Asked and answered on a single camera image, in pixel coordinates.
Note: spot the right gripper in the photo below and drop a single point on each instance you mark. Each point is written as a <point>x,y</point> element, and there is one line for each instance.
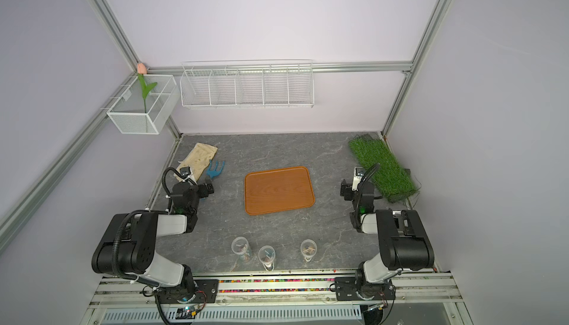
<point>361,188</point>

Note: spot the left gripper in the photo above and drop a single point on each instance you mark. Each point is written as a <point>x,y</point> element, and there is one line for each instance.
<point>184,190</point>

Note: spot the clear plastic candy jar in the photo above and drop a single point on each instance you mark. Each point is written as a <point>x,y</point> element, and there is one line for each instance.
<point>308,249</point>

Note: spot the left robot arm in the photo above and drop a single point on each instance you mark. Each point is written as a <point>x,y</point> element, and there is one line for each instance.
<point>127,249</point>

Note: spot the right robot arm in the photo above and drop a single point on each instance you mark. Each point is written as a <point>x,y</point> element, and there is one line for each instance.
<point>403,243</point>

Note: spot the clear jar left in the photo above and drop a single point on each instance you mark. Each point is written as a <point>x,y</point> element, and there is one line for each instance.
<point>241,247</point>

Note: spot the clear jar middle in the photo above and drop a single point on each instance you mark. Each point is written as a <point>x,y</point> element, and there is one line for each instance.
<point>267,256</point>

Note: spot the blue garden hand rake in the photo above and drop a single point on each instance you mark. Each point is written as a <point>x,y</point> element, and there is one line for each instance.
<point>214,169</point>

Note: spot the beige work glove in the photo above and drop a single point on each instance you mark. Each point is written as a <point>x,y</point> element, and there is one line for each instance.
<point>198,160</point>

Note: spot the green artificial grass mat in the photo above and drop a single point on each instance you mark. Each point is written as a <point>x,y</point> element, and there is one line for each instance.
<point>391,179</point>

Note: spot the orange wooden tray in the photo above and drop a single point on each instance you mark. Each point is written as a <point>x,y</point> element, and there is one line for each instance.
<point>278,190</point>

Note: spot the artificial pink tulip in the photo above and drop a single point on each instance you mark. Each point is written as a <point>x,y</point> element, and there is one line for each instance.
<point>146,88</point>

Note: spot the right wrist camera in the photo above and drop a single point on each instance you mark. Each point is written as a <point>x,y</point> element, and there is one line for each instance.
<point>359,173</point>

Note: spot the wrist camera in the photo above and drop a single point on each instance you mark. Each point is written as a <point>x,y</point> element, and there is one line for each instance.
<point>359,173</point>
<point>185,172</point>

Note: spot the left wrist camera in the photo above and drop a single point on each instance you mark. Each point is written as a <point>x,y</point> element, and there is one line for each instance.
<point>185,172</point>

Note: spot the white mesh wall box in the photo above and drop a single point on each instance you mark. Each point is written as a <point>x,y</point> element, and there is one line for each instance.
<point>128,114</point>

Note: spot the white wire wall basket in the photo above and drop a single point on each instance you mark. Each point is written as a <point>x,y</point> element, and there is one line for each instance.
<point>247,84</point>

